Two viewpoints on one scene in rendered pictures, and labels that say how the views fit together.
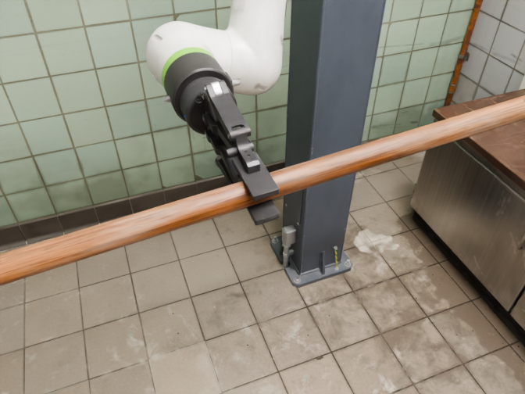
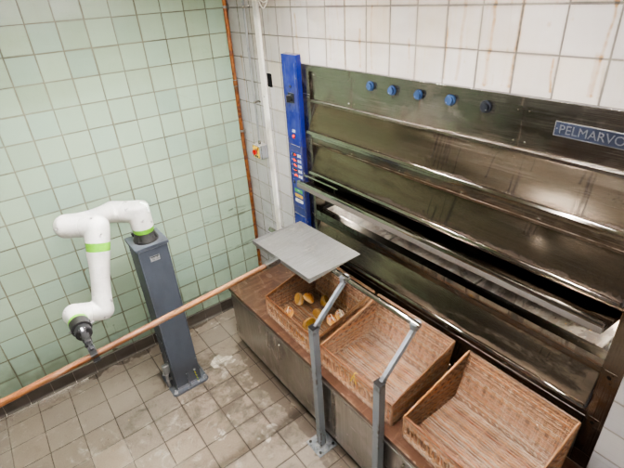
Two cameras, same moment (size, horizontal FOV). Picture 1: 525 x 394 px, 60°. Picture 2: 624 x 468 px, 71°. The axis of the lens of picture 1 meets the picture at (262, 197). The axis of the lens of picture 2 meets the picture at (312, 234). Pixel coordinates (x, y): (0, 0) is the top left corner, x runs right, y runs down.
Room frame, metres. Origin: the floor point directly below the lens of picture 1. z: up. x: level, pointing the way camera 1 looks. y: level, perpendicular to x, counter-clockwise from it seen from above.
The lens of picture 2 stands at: (-1.27, -0.59, 2.49)
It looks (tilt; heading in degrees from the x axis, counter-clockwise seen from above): 29 degrees down; 345
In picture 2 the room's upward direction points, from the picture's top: 4 degrees counter-clockwise
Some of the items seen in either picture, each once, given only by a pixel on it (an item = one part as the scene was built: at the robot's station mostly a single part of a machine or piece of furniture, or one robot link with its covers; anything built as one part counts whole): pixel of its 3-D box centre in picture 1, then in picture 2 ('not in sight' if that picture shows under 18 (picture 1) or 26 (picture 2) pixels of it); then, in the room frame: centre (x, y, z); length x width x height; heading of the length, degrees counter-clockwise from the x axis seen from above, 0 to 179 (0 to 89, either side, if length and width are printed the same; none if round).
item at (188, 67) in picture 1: (201, 89); (82, 326); (0.61, 0.09, 1.13); 0.12 x 0.06 x 0.09; 112
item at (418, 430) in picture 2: not in sight; (485, 430); (-0.24, -1.60, 0.72); 0.56 x 0.49 x 0.28; 20
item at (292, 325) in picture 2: not in sight; (318, 303); (0.89, -1.17, 0.72); 0.56 x 0.49 x 0.28; 20
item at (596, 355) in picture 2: not in sight; (424, 265); (0.46, -1.65, 1.16); 1.80 x 0.06 x 0.04; 21
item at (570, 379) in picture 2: not in sight; (420, 288); (0.45, -1.62, 1.02); 1.79 x 0.11 x 0.19; 21
